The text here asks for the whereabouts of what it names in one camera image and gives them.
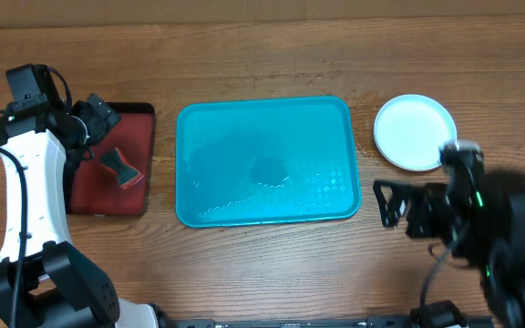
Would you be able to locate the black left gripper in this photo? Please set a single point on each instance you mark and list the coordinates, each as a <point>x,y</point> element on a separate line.
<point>97,123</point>

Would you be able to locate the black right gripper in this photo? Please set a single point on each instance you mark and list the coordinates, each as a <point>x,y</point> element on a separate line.
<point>429,203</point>

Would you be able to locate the green and orange sponge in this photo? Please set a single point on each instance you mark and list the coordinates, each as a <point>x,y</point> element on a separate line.
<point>126,174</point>

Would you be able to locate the light blue plate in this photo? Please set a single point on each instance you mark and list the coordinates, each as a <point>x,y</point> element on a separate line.
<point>410,130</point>

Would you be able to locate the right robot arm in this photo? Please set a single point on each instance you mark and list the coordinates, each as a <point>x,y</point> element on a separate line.
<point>480,217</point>

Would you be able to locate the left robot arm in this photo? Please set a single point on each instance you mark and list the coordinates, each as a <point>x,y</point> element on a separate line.
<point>45,281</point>

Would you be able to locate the dark red rectangular tray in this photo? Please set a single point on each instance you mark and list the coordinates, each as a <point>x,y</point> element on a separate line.
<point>95,189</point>

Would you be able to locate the teal plastic serving tray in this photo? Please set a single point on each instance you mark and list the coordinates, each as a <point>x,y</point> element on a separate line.
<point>265,161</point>

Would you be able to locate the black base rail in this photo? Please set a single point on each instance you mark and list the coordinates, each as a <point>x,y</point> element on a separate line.
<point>375,321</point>

